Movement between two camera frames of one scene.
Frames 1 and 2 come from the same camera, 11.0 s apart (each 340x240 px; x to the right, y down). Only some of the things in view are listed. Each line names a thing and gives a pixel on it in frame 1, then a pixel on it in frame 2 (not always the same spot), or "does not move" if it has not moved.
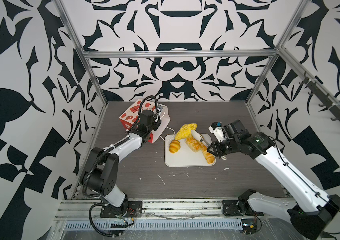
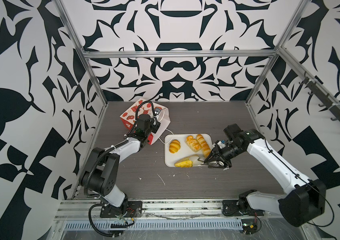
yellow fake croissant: (185, 131) -> (184, 162)
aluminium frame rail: (89, 209) does not move
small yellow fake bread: (174, 146) does not move
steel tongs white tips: (204, 141) -> (211, 164)
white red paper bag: (128, 118) does not move
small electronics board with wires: (249, 226) does not move
